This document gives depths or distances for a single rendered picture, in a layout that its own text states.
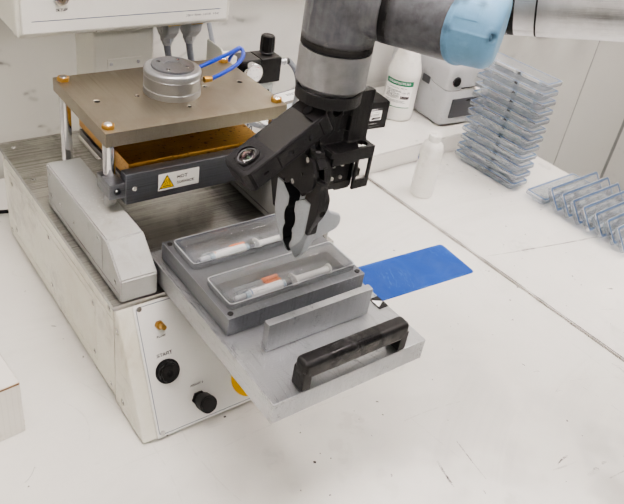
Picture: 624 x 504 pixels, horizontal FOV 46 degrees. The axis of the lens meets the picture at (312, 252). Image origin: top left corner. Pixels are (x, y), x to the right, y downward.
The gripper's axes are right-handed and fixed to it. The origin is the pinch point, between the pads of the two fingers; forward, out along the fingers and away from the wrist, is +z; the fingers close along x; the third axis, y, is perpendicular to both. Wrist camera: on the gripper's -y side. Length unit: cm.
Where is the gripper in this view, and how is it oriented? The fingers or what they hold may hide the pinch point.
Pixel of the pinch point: (288, 245)
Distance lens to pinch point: 86.6
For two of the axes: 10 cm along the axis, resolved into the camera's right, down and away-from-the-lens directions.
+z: -1.5, 8.1, 5.7
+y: 8.0, -2.4, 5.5
